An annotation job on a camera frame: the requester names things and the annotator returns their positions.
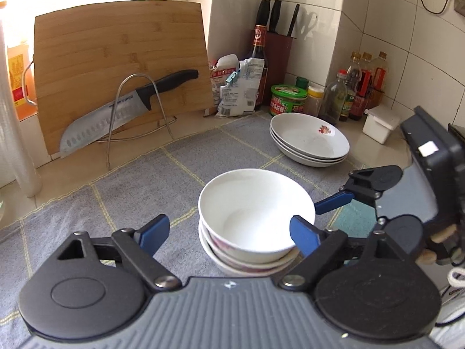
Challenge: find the white plate with red print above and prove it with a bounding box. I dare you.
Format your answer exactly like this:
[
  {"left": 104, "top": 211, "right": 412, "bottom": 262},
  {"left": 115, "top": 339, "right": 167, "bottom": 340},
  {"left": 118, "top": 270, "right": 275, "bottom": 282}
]
[
  {"left": 274, "top": 138, "right": 347, "bottom": 168},
  {"left": 270, "top": 113, "right": 350, "bottom": 162},
  {"left": 272, "top": 133, "right": 349, "bottom": 164}
]

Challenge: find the orange oil bottle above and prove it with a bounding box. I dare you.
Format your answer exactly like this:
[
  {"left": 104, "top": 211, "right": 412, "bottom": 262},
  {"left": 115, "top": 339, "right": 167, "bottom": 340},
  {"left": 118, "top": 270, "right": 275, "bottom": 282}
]
[{"left": 7, "top": 40, "right": 37, "bottom": 120}]

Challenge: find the black knife handle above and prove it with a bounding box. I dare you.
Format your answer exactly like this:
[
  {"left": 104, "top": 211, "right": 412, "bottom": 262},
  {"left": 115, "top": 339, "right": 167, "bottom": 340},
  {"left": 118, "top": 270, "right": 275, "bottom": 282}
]
[
  {"left": 256, "top": 0, "right": 272, "bottom": 33},
  {"left": 287, "top": 4, "right": 300, "bottom": 38},
  {"left": 268, "top": 0, "right": 282, "bottom": 34}
]

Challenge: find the bamboo cutting board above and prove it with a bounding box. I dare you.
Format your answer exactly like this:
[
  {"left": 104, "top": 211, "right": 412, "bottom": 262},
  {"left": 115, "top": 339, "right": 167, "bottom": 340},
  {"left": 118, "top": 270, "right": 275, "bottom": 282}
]
[{"left": 33, "top": 1, "right": 215, "bottom": 157}]

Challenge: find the oil bottle yellow cap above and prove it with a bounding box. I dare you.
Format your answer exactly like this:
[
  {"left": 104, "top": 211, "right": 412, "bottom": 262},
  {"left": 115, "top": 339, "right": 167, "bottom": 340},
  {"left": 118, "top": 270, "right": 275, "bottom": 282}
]
[{"left": 371, "top": 51, "right": 390, "bottom": 106}]

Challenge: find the white seasoning bag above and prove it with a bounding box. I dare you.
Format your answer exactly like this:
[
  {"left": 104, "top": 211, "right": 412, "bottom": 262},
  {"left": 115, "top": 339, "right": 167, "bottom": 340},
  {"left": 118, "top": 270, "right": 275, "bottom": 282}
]
[{"left": 215, "top": 59, "right": 269, "bottom": 118}]

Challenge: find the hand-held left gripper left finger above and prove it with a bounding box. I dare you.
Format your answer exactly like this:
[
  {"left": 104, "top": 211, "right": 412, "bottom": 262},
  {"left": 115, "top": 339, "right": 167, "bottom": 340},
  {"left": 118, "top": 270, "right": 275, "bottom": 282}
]
[{"left": 56, "top": 214, "right": 183, "bottom": 293}]

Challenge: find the black handled kitchen knife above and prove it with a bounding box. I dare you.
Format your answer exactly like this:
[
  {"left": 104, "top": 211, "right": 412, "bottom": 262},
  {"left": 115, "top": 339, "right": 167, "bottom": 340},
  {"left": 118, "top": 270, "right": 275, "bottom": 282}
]
[{"left": 59, "top": 69, "right": 200, "bottom": 159}]

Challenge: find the dark sauce bottle red label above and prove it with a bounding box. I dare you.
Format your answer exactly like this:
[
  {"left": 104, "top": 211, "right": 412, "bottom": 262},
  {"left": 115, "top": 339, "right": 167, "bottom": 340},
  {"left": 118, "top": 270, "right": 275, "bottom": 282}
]
[{"left": 349, "top": 51, "right": 375, "bottom": 120}]

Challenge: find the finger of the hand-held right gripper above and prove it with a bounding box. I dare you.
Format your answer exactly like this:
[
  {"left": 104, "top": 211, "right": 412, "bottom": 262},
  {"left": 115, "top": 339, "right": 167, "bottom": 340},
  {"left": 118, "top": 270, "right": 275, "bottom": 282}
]
[{"left": 313, "top": 168, "right": 383, "bottom": 216}]

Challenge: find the white bowl pink floral print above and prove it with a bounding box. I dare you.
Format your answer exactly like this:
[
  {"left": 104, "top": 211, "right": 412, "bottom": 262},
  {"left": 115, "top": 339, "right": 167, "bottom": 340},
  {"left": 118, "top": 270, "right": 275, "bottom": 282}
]
[{"left": 198, "top": 220, "right": 300, "bottom": 267}]

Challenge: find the white lidded seasoning box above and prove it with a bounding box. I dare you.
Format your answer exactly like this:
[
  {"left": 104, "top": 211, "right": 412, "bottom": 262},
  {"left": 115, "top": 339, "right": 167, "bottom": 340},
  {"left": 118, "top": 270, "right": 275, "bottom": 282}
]
[{"left": 362, "top": 105, "right": 401, "bottom": 144}]

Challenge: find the grey checked mat cloth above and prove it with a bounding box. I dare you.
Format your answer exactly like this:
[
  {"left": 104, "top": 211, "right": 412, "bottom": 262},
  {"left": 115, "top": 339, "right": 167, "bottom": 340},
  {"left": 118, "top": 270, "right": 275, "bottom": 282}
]
[{"left": 0, "top": 111, "right": 389, "bottom": 349}]

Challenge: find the person's right hand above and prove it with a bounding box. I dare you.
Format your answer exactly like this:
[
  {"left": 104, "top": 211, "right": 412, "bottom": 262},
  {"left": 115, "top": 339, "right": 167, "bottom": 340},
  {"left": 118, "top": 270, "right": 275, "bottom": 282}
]
[{"left": 416, "top": 223, "right": 464, "bottom": 267}]

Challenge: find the clear glass bottle red cap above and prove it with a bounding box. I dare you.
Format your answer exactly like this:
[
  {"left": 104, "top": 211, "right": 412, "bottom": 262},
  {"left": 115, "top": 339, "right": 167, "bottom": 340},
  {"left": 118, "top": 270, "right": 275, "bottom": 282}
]
[{"left": 321, "top": 69, "right": 349, "bottom": 124}]

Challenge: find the green lid jar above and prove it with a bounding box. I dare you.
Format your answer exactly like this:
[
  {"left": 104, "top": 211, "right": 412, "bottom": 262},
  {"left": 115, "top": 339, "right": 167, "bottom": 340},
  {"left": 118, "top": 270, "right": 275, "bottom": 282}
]
[{"left": 269, "top": 84, "right": 309, "bottom": 117}]

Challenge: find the dark sauce bottle green label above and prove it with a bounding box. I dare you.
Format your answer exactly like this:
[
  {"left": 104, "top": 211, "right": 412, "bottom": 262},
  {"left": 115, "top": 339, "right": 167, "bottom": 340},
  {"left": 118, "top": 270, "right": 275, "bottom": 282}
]
[{"left": 339, "top": 63, "right": 364, "bottom": 122}]

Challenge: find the white bowl faint floral print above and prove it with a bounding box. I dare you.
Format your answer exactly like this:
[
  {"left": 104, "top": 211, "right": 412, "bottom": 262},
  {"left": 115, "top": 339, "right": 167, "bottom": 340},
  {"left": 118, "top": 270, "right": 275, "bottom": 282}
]
[{"left": 201, "top": 238, "right": 300, "bottom": 277}]

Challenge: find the plain white bowl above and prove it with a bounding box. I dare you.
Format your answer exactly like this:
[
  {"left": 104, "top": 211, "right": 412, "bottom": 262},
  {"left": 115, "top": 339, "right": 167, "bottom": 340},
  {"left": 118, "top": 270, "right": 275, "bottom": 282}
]
[{"left": 198, "top": 168, "right": 316, "bottom": 264}]

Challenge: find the teal cloth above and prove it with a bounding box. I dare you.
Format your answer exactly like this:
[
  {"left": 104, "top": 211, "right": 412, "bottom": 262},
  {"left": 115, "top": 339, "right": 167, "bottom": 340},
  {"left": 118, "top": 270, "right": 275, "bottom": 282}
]
[{"left": 327, "top": 200, "right": 382, "bottom": 233}]

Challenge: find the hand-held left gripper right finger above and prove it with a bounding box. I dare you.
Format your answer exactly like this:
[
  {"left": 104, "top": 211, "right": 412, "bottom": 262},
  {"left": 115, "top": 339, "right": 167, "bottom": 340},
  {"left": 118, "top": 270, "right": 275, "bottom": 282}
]
[{"left": 279, "top": 215, "right": 407, "bottom": 293}]

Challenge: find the yellow lid jar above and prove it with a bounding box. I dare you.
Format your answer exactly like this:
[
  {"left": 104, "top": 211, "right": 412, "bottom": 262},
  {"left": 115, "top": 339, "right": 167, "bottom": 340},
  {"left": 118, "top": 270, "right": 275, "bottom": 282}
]
[{"left": 306, "top": 85, "right": 325, "bottom": 117}]

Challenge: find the white bag with red print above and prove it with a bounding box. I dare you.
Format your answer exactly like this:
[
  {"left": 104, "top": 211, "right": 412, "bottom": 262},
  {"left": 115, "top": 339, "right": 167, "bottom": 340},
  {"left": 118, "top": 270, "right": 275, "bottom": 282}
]
[{"left": 209, "top": 54, "right": 240, "bottom": 108}]

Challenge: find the dark brown knife block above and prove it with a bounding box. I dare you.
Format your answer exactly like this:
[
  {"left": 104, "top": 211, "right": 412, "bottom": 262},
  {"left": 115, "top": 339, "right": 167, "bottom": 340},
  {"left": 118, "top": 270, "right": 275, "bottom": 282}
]
[{"left": 265, "top": 32, "right": 294, "bottom": 86}]

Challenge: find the dark vinegar bottle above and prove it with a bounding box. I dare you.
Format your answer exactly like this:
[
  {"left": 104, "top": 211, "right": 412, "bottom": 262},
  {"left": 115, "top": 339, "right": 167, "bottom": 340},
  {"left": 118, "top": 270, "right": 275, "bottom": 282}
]
[{"left": 251, "top": 25, "right": 269, "bottom": 111}]

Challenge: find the metal wire rack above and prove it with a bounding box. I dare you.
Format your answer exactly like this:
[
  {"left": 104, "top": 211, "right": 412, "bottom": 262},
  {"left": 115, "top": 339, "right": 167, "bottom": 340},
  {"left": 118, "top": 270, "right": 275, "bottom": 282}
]
[{"left": 106, "top": 74, "right": 177, "bottom": 170}]

